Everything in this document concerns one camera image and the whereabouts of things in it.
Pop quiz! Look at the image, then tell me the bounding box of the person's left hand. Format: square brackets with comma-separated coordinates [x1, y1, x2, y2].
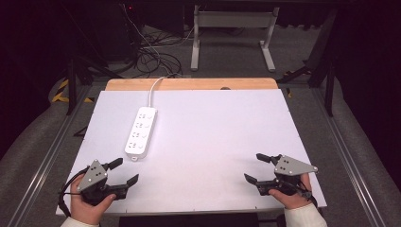
[69, 175, 117, 226]

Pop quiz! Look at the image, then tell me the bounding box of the bundle of black floor cables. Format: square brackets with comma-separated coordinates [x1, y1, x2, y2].
[133, 26, 184, 79]

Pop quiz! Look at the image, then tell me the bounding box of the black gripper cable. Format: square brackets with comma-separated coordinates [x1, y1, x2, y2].
[58, 166, 90, 218]
[295, 184, 320, 209]

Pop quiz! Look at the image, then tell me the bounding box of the aluminium rail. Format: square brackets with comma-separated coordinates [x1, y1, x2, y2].
[310, 87, 388, 227]
[6, 84, 93, 227]

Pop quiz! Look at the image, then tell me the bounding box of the white board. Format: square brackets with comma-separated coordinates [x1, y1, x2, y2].
[55, 88, 328, 218]

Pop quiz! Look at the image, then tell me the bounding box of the dark computer tower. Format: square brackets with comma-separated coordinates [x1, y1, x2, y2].
[103, 2, 186, 61]

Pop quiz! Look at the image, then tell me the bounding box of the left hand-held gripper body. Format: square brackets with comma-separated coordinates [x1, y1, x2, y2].
[77, 159, 130, 206]

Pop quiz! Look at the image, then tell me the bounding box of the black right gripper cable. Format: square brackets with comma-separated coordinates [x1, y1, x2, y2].
[295, 184, 320, 209]

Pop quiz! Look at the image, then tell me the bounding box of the white metal desk frame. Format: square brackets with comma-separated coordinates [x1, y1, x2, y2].
[190, 4, 281, 73]

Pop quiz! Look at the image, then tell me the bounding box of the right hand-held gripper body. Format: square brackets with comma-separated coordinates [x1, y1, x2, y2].
[256, 153, 319, 200]

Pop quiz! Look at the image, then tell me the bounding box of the thin white floor cable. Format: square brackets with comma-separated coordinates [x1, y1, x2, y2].
[122, 4, 197, 77]

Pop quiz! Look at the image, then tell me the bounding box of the wooden table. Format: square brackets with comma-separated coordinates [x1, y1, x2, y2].
[104, 77, 279, 92]

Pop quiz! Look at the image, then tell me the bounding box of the white power strip cable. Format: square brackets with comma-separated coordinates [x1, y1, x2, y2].
[148, 74, 178, 109]

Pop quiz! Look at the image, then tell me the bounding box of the white power strip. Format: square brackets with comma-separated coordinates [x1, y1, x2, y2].
[124, 106, 158, 163]

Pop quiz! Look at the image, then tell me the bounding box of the black metal stand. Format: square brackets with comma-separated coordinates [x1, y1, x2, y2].
[277, 9, 338, 118]
[64, 55, 125, 116]

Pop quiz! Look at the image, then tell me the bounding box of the yellow black hazard tape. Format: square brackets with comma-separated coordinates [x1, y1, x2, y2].
[51, 79, 95, 104]

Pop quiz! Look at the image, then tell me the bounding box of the person's right hand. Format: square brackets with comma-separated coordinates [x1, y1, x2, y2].
[268, 173, 314, 210]

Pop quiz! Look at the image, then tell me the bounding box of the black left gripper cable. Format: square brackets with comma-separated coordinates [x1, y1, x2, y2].
[58, 166, 90, 218]

